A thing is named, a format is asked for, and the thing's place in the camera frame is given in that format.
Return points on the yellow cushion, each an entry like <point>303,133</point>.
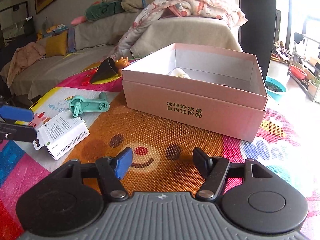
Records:
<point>57,45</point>

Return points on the colourful cartoon play mat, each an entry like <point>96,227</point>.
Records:
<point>287,143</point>

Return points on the peach cloth on sofa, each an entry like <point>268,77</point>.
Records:
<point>23,58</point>

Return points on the pink cardboard box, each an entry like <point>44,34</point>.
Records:
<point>225,94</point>

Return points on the green plush toy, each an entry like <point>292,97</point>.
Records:
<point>98,11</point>

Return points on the beige pillow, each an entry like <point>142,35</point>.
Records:
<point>133,5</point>

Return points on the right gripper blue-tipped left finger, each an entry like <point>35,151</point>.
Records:
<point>111,170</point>

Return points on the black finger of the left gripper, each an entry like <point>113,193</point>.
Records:
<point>17,132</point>

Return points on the white printed carton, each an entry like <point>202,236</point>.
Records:
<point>60,134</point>

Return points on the red basin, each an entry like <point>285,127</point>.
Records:
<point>297,72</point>

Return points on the metal shelf rack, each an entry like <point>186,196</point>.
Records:
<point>305,55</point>

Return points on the black cone with orange figurine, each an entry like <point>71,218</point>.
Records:
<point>109,68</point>

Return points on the cream lotion tube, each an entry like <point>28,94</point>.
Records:
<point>178,72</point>

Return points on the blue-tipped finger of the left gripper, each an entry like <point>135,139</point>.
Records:
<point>16,113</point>

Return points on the pink floral blanket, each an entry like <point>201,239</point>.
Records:
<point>226,10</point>

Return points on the teal basin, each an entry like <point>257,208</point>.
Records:
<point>274,88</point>

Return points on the beige covered sofa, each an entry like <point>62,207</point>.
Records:
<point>96,40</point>

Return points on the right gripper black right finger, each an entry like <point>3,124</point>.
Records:
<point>214,171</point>

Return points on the teal plastic toy tool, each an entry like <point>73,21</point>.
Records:
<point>80,105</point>

